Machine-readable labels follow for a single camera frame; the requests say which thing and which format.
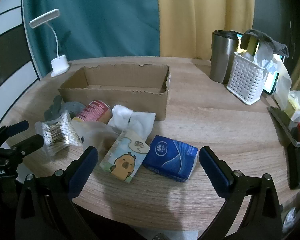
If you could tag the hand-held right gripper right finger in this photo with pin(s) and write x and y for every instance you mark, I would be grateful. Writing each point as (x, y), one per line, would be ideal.
(215, 175)

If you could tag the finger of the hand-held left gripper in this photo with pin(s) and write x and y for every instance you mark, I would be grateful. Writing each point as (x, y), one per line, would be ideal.
(16, 127)
(27, 145)

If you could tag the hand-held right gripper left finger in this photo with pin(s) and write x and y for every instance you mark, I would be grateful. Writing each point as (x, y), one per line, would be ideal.
(81, 173)

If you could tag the clear plastic bag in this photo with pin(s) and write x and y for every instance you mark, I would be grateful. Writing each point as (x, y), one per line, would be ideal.
(97, 135)

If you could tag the capybara print packet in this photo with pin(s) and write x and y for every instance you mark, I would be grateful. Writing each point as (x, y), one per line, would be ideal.
(122, 162)

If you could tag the blue tissue pack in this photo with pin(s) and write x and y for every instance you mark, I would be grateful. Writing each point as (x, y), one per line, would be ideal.
(170, 157)

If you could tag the red can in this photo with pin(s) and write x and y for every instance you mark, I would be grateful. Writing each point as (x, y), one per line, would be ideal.
(95, 111)

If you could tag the white cloth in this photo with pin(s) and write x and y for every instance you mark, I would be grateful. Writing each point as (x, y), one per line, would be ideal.
(137, 125)

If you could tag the cardboard box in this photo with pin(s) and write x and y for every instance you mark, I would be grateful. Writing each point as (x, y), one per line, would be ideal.
(140, 105)

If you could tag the white desk lamp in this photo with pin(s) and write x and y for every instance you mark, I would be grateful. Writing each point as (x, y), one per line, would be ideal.
(60, 65)

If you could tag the dark flat board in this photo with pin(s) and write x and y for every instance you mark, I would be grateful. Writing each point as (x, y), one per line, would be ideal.
(282, 122)

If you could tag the white perforated basket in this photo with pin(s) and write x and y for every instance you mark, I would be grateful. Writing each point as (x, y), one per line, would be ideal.
(245, 80)

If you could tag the yellow packet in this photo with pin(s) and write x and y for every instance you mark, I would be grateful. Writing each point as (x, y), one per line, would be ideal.
(296, 107)

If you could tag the steel tumbler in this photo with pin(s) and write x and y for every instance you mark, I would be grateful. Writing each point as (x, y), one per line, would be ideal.
(220, 57)

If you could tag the white plastic bag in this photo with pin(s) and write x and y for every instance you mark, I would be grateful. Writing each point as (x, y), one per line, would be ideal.
(282, 75)

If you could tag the yellow bottle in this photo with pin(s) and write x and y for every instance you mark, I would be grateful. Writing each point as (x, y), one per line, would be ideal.
(252, 45)

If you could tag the teal curtain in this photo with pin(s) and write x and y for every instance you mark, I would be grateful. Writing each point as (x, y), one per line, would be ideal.
(102, 17)

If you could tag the dark grey cloth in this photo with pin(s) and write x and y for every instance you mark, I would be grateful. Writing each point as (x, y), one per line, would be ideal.
(272, 43)

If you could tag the yellow curtain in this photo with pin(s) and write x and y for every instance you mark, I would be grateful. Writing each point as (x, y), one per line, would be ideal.
(202, 17)

